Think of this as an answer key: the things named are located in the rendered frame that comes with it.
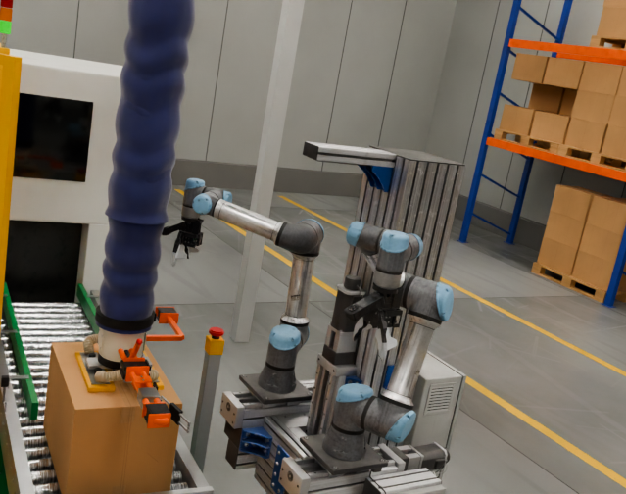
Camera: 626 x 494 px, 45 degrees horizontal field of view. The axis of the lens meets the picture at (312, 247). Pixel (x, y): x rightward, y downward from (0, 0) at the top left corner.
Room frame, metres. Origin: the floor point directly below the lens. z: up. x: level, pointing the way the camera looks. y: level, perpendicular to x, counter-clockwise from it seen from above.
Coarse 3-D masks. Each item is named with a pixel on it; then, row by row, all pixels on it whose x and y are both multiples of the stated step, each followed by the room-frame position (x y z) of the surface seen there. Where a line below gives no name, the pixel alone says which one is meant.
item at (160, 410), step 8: (144, 408) 2.30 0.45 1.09; (152, 408) 2.28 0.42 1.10; (160, 408) 2.29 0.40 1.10; (168, 408) 2.30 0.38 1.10; (144, 416) 2.30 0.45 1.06; (152, 416) 2.24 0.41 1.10; (160, 416) 2.25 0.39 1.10; (168, 416) 2.26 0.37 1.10; (152, 424) 2.24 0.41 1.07; (168, 424) 2.27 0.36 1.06
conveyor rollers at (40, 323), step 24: (24, 312) 4.28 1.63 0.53; (48, 312) 4.34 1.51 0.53; (72, 312) 4.41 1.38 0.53; (24, 336) 3.89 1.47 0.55; (48, 336) 3.95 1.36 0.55; (72, 336) 4.00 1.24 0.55; (48, 360) 3.67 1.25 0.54; (24, 408) 3.13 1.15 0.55; (24, 432) 2.94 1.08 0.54; (48, 456) 2.82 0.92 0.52; (48, 480) 2.65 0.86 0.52
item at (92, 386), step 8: (80, 352) 2.89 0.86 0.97; (96, 352) 2.92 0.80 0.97; (80, 360) 2.83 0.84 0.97; (80, 368) 2.77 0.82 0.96; (96, 368) 2.72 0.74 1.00; (88, 376) 2.70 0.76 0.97; (88, 384) 2.63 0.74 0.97; (96, 384) 2.65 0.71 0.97; (104, 384) 2.66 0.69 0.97; (112, 384) 2.67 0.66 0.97
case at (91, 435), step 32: (64, 352) 2.92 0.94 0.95; (64, 384) 2.68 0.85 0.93; (128, 384) 2.73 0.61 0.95; (64, 416) 2.62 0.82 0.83; (96, 416) 2.51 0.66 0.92; (128, 416) 2.56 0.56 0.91; (64, 448) 2.57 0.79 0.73; (96, 448) 2.51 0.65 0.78; (128, 448) 2.57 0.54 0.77; (160, 448) 2.63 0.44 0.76; (64, 480) 2.52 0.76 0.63; (96, 480) 2.52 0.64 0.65; (128, 480) 2.58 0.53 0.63; (160, 480) 2.64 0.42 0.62
